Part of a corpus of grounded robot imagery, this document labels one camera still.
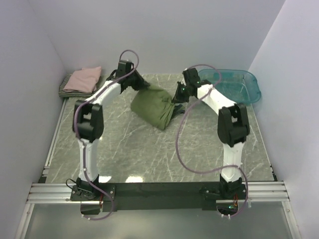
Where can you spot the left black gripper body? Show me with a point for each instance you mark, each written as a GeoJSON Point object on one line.
{"type": "Point", "coordinates": [135, 80]}

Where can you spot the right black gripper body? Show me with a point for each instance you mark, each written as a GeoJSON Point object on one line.
{"type": "Point", "coordinates": [182, 94]}

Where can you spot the green printed tank top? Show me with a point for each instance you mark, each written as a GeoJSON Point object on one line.
{"type": "Point", "coordinates": [154, 105]}

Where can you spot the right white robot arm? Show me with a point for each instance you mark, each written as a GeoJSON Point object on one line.
{"type": "Point", "coordinates": [232, 124]}

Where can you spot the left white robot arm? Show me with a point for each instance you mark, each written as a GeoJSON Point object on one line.
{"type": "Point", "coordinates": [88, 121]}

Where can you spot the pink folded tank top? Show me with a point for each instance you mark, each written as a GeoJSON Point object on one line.
{"type": "Point", "coordinates": [83, 80]}

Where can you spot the striped folded tank top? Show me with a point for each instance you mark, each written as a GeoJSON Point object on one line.
{"type": "Point", "coordinates": [65, 94]}

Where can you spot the teal plastic bin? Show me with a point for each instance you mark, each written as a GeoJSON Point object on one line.
{"type": "Point", "coordinates": [238, 85]}

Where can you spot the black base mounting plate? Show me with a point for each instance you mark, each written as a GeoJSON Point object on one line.
{"type": "Point", "coordinates": [159, 196]}

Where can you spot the aluminium rail frame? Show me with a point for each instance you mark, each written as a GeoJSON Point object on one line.
{"type": "Point", "coordinates": [132, 151]}

